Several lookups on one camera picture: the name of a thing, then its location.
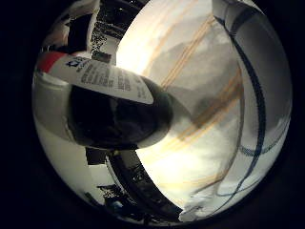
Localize dark glass bottle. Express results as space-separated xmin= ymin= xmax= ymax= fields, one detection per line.
xmin=32 ymin=52 xmax=174 ymax=151

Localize white cloth yellow stripes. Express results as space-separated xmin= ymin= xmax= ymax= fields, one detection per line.
xmin=114 ymin=0 xmax=246 ymax=221

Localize white cloth blue stripes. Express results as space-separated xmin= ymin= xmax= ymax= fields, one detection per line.
xmin=180 ymin=0 xmax=294 ymax=221

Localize leafy potted plant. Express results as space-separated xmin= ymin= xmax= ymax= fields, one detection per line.
xmin=90 ymin=17 xmax=111 ymax=54

